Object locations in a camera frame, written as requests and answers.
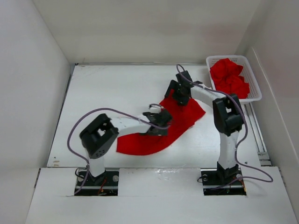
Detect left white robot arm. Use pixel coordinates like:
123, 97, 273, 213
79, 109, 172, 185

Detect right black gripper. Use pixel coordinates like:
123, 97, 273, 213
165, 79, 190, 106

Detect red t shirt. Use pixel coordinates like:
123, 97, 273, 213
116, 90, 206, 156

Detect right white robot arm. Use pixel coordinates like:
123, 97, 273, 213
165, 71, 244, 184

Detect white plastic basket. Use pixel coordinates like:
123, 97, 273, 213
206, 55, 262, 104

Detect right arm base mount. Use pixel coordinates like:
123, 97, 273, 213
198, 168, 247, 196

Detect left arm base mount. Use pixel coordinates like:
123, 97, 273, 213
74, 168, 119, 196

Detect red shirts pile in basket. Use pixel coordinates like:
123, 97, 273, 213
210, 58, 250, 99

